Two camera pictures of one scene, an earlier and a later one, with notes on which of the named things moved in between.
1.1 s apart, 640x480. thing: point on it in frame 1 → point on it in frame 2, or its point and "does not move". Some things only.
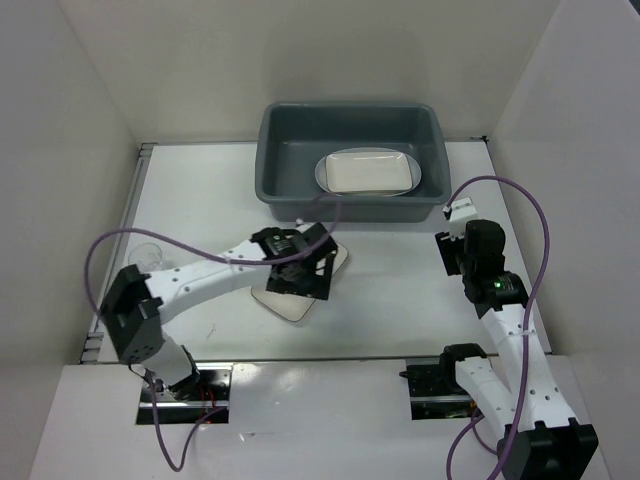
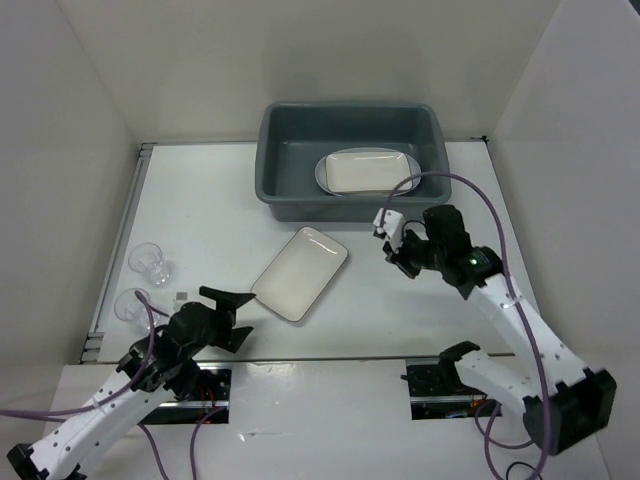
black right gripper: x=447 y=248 → x=398 y=258
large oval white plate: x=412 y=161 does not move
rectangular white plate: x=367 y=171 does not move
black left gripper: x=316 y=285 → x=226 y=302
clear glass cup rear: x=148 y=257 does not move
